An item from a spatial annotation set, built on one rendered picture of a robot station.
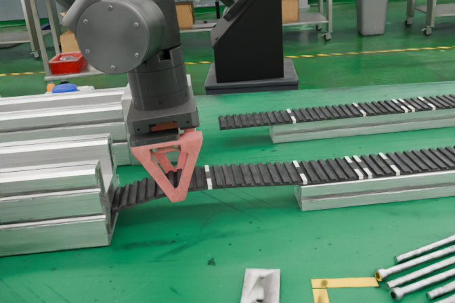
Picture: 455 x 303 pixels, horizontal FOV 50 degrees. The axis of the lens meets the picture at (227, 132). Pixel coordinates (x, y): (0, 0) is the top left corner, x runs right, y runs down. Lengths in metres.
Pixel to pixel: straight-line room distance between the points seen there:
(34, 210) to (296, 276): 0.25
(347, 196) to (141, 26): 0.29
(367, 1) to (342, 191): 5.01
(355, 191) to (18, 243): 0.35
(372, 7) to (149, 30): 5.17
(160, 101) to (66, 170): 0.11
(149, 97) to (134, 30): 0.10
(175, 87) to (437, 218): 0.29
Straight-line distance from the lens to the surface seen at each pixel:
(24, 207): 0.50
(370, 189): 0.54
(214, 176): 0.52
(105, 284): 0.46
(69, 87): 0.83
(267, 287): 0.42
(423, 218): 0.53
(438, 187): 0.57
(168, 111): 0.45
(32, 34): 5.75
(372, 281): 0.44
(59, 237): 0.51
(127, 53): 0.38
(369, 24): 5.55
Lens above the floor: 1.05
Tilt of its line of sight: 21 degrees down
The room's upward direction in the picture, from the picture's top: 5 degrees counter-clockwise
